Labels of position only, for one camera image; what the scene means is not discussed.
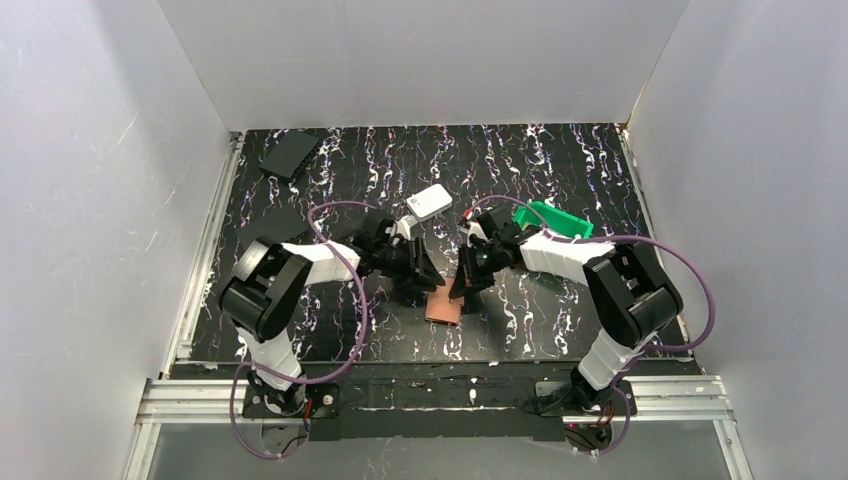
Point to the black rectangular box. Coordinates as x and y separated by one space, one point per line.
289 156

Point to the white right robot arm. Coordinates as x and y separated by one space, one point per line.
632 294

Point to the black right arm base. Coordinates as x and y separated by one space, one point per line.
558 399

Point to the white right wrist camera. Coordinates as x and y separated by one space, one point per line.
470 229

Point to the white rectangular box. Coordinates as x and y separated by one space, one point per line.
429 202

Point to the green plastic bin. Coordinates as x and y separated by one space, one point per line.
557 220

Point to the tan leather card holder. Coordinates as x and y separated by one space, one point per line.
440 308

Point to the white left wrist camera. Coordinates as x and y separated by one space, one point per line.
403 227

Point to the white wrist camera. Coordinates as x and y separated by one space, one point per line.
470 229
403 227

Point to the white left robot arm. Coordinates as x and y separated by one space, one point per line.
266 284

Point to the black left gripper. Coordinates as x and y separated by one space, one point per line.
411 261

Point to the flat black card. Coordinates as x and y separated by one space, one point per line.
282 225

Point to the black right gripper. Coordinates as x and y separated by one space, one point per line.
477 266

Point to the aluminium frame rail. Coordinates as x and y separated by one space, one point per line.
432 404

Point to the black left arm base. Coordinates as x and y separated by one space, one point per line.
302 401

